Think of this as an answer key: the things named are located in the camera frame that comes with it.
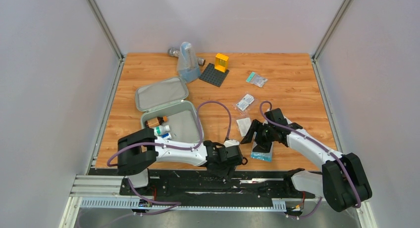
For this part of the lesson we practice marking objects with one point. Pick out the brown bottle orange cap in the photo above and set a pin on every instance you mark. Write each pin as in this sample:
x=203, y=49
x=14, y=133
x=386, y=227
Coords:
x=156, y=121

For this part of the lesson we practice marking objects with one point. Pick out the white bottle green label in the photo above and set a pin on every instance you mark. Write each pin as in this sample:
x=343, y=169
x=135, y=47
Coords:
x=161, y=130

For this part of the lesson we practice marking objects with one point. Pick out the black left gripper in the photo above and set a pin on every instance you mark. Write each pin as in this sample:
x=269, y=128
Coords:
x=227, y=172

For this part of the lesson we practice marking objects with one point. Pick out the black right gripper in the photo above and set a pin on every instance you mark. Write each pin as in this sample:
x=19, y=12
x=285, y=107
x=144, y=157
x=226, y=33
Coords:
x=256, y=126

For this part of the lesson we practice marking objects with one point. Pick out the blue mask package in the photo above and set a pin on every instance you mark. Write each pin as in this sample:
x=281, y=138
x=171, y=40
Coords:
x=263, y=156

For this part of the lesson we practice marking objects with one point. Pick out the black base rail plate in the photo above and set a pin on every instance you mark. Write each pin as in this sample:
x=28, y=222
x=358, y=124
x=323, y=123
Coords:
x=201, y=188

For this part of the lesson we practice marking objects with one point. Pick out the mint green medicine kit case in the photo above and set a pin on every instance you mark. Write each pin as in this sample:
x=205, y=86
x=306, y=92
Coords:
x=169, y=98

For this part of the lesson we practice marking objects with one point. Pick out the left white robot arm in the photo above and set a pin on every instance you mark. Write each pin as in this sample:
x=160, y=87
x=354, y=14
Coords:
x=137, y=151

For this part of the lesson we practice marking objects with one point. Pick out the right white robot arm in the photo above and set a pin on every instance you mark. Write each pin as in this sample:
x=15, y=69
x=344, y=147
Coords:
x=342, y=182

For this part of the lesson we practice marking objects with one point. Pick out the white gauze packet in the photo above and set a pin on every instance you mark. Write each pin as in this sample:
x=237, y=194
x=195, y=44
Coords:
x=243, y=125

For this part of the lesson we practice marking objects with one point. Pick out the yellow toy window brick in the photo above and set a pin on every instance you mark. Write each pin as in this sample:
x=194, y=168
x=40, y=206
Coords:
x=221, y=62

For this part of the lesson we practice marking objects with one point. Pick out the dark grey brick baseplate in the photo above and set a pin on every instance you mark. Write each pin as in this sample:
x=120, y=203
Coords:
x=213, y=76

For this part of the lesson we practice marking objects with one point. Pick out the small blue white bottle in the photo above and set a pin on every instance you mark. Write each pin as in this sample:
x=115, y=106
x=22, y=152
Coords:
x=167, y=136

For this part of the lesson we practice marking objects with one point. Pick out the glitter silver microphone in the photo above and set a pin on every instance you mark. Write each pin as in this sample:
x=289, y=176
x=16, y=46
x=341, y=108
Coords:
x=173, y=52

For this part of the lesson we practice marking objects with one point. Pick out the black handled scissors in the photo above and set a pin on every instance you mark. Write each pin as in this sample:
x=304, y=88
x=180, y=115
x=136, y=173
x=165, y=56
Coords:
x=244, y=161

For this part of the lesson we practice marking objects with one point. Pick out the teal header plastic packet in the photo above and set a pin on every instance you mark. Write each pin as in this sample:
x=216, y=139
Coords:
x=256, y=79

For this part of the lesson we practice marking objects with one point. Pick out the clear bag of pads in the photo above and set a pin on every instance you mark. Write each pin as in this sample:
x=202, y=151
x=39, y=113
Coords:
x=244, y=102

